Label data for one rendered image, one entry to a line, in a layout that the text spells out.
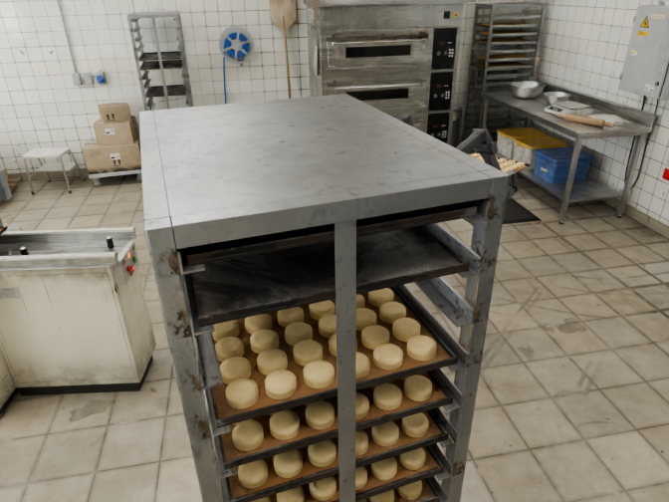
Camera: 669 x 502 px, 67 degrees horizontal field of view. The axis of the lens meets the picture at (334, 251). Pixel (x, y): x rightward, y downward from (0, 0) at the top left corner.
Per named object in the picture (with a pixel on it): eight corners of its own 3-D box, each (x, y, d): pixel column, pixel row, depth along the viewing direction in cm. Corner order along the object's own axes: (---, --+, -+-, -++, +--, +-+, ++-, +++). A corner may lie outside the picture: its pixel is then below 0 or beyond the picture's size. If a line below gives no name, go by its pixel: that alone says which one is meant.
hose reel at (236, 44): (260, 121, 635) (252, 25, 583) (261, 124, 620) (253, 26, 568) (227, 123, 628) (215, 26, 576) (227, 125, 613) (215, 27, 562)
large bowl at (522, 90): (501, 95, 584) (503, 82, 577) (532, 93, 590) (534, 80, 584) (518, 102, 551) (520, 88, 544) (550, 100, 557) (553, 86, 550)
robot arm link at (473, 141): (475, 123, 261) (493, 124, 254) (479, 146, 268) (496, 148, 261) (423, 164, 240) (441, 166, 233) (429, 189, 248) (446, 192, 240)
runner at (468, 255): (326, 156, 129) (325, 145, 127) (335, 155, 129) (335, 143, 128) (462, 278, 75) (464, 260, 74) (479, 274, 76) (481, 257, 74)
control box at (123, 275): (118, 285, 260) (112, 262, 254) (133, 262, 281) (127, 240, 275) (125, 285, 260) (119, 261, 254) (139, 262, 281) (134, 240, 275)
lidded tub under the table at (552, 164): (529, 172, 540) (533, 148, 527) (567, 168, 548) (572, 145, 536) (550, 185, 506) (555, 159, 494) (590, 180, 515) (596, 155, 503)
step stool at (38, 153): (86, 180, 612) (77, 143, 591) (71, 193, 573) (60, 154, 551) (49, 181, 610) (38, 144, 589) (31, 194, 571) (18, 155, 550)
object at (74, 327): (18, 399, 286) (-39, 262, 244) (46, 360, 317) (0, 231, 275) (143, 394, 288) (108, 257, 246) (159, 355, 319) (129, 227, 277)
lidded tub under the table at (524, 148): (508, 159, 579) (511, 137, 567) (546, 156, 587) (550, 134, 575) (526, 170, 546) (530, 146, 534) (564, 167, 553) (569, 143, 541)
